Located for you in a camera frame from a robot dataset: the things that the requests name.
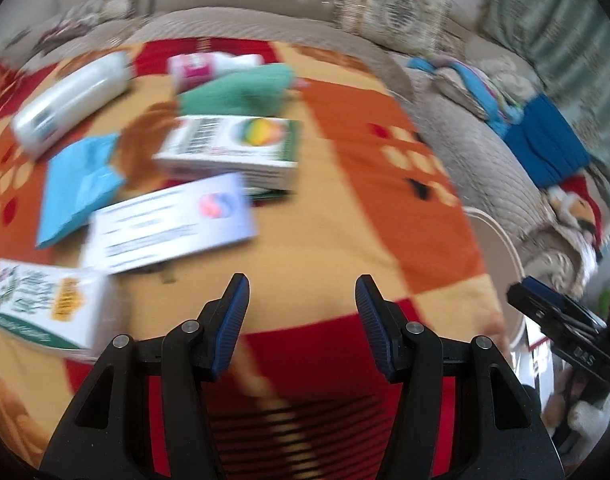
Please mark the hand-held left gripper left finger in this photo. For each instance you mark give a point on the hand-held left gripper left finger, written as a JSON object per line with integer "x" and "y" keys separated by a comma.
{"x": 230, "y": 325}

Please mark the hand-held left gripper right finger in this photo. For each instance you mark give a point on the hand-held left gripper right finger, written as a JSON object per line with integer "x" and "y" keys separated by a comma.
{"x": 375, "y": 325}

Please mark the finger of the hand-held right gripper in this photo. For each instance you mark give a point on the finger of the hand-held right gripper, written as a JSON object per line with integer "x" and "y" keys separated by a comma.
{"x": 535, "y": 310}
{"x": 547, "y": 290}

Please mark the white plastic bucket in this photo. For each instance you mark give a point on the white plastic bucket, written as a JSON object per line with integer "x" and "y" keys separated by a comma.
{"x": 505, "y": 250}

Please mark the white and green medicine box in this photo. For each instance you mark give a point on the white and green medicine box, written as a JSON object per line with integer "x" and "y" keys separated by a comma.
{"x": 225, "y": 155}

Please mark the green and white milk carton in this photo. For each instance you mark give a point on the green and white milk carton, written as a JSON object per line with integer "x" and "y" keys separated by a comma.
{"x": 30, "y": 305}

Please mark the blue plastic bag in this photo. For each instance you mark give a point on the blue plastic bag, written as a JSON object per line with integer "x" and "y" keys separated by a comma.
{"x": 75, "y": 185}

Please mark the green cloth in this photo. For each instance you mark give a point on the green cloth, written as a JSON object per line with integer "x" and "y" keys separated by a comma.
{"x": 235, "y": 92}

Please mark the plush toy with red hat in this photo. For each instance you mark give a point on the plush toy with red hat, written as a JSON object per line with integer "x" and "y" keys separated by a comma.
{"x": 577, "y": 210}

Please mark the orange and red printed blanket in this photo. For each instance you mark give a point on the orange and red printed blanket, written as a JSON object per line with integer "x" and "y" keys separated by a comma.
{"x": 335, "y": 220}

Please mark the blue cushion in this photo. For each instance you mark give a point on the blue cushion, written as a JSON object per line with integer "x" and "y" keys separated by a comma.
{"x": 545, "y": 150}

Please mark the grey tufted sofa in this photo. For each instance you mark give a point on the grey tufted sofa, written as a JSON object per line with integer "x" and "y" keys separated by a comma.
{"x": 460, "y": 130}

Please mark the blue patterned cloth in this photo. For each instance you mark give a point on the blue patterned cloth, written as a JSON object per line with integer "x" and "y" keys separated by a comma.
{"x": 480, "y": 90}

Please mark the grey and white clothes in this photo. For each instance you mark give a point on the grey and white clothes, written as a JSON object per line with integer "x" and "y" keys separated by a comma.
{"x": 505, "y": 67}

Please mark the white bottle with pink label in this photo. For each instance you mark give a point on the white bottle with pink label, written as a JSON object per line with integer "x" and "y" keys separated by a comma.
{"x": 200, "y": 70}

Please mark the teal patterned curtain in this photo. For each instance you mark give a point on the teal patterned curtain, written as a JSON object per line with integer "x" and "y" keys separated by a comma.
{"x": 550, "y": 20}

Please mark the white thermos bottle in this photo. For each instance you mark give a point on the white thermos bottle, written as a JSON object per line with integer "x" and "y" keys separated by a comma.
{"x": 70, "y": 100}

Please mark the large embroidered cushion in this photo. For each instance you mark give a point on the large embroidered cushion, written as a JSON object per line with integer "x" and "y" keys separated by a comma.
{"x": 400, "y": 7}

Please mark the pile of dark clothes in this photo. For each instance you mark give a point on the pile of dark clothes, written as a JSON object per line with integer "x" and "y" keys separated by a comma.
{"x": 60, "y": 30}

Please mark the small floral cushion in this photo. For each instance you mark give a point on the small floral cushion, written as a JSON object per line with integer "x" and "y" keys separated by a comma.
{"x": 105, "y": 5}

